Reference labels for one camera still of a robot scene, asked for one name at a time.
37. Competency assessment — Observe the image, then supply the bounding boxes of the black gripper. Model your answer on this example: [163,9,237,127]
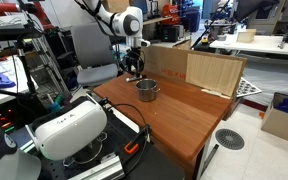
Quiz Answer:
[125,46,146,80]

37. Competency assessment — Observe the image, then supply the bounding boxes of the black white marker pen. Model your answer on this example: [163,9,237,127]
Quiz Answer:
[125,75,144,83]

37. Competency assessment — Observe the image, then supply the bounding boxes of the small silver pot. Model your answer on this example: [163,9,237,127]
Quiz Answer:
[134,78,161,102]

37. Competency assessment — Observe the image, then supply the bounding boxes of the grey office chair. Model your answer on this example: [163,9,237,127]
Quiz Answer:
[69,22,120,88]

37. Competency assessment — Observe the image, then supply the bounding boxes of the black optical breadboard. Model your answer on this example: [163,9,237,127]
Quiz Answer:
[33,96,185,180]

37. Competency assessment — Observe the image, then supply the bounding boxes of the orange red machine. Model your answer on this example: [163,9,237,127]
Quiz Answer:
[159,3,182,27]

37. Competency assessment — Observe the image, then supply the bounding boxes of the brown cardboard box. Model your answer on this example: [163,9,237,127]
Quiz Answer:
[101,0,131,14]

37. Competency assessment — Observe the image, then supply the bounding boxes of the brown cardboard panel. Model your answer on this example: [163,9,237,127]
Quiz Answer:
[140,44,248,100]

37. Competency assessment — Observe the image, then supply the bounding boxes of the green plastic toy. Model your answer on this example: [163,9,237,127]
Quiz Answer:
[48,94,66,113]

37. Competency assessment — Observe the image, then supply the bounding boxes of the black slanted pole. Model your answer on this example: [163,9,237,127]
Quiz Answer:
[190,0,232,48]

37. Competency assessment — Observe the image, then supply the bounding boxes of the white VR headset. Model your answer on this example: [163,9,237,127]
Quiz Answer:
[25,99,108,162]

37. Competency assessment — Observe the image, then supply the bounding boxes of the metal shelf rack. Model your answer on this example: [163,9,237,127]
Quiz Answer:
[27,31,72,101]

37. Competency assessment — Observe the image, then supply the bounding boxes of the perforated metal plate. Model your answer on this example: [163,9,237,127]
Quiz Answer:
[235,76,263,99]

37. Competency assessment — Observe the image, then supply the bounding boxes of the small wooden box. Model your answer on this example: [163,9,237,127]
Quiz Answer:
[235,28,258,44]

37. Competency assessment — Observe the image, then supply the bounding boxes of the round floor drain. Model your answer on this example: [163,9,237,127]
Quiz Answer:
[214,128,246,151]

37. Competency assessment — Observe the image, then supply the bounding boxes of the black angled panel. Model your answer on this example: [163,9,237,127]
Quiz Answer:
[233,0,281,24]

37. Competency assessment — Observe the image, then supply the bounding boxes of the blue glove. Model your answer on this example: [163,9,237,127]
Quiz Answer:
[0,69,17,90]

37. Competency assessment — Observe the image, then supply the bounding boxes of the black controller box with lights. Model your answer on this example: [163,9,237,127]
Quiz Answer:
[0,106,22,134]

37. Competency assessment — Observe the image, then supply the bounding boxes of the open cardboard box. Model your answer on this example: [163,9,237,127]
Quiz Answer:
[260,92,288,147]

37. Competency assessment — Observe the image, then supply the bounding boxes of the thin black cable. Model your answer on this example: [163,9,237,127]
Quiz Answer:
[108,103,152,174]

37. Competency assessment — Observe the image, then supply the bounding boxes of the aluminium extrusion rail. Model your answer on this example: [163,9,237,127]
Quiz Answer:
[67,154,126,180]

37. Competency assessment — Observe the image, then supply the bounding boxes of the black camera tripod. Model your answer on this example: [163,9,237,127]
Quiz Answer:
[0,39,40,101]

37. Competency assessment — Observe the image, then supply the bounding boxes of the grey table leg frame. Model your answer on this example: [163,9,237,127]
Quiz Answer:
[192,143,220,180]

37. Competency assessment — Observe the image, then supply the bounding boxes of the black stereo camera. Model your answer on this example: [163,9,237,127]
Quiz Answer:
[0,26,44,43]

